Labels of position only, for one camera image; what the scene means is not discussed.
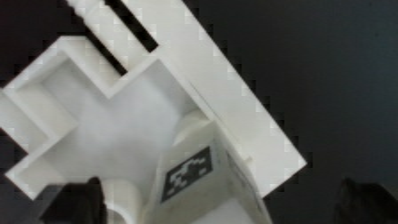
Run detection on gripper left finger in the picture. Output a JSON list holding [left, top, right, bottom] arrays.
[[39, 177, 109, 224]]

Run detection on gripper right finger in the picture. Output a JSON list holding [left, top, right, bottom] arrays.
[[333, 178, 398, 224]]

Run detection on white chair leg block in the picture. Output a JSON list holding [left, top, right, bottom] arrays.
[[143, 110, 274, 224]]

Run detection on white chair seat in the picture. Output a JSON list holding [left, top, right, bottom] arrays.
[[0, 36, 214, 224]]

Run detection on white U-shaped fence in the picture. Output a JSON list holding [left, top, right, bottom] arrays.
[[66, 0, 306, 195]]

